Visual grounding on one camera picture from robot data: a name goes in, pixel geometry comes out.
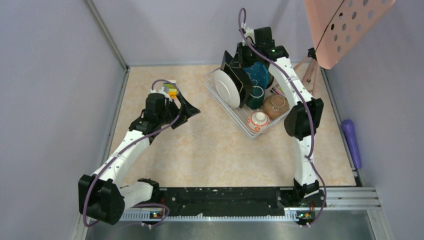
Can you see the stacked colourful toy blocks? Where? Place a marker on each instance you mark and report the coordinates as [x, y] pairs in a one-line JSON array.
[[170, 90]]

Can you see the brown speckled ceramic bowl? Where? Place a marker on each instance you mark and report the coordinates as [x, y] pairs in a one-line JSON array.
[[275, 106]]

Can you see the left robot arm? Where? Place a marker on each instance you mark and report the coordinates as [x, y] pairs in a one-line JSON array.
[[101, 195]]

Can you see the round white plate red lettering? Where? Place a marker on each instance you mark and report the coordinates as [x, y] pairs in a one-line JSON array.
[[226, 89]]

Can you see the white wire dish rack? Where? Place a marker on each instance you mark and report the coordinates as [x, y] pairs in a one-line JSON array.
[[239, 115]]

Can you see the orange patterned white bowl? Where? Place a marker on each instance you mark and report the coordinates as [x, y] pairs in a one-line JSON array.
[[258, 121]]

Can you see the square floral ceramic plate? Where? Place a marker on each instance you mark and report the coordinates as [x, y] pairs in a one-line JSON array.
[[239, 77]]

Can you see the pink perforated board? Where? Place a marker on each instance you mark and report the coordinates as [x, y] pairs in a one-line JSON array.
[[336, 26]]

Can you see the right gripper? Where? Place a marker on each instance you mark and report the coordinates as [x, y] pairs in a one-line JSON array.
[[238, 61]]

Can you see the dark green ceramic mug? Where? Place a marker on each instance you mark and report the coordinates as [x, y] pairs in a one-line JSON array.
[[256, 98]]

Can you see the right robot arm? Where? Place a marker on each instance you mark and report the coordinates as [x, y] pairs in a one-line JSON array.
[[305, 111]]

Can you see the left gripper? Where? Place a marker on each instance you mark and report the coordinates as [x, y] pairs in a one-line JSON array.
[[186, 111]]

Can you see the purple handle tool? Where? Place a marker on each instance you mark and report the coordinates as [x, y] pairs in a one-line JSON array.
[[349, 133]]

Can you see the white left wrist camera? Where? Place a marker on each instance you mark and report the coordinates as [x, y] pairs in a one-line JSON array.
[[161, 89]]

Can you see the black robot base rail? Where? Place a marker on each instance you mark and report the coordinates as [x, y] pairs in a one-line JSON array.
[[286, 196]]

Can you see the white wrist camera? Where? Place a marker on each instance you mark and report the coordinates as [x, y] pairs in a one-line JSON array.
[[249, 34], [161, 89]]

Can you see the pink green toy brick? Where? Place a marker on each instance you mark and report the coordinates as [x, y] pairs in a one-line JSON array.
[[277, 91]]

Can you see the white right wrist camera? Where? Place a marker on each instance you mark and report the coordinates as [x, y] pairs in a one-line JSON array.
[[249, 34]]

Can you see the pink tripod stand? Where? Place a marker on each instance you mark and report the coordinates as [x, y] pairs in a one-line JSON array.
[[312, 70]]

